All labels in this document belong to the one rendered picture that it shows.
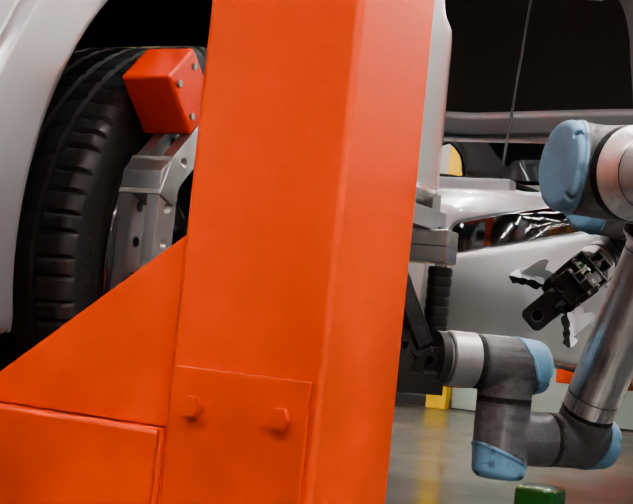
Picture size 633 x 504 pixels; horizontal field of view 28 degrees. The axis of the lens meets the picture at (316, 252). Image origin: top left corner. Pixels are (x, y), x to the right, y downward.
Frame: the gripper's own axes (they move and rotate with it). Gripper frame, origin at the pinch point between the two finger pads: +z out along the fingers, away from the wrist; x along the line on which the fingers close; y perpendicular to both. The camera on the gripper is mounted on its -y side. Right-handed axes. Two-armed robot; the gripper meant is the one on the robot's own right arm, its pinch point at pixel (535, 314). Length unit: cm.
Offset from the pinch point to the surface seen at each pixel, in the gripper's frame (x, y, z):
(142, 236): -40, -2, 62
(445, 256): -14.9, 7.9, 23.8
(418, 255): -17.6, 4.8, 24.4
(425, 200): -23.1, 10.2, 22.0
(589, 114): -47, -89, -302
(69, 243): -43, -5, 71
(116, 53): -65, 0, 45
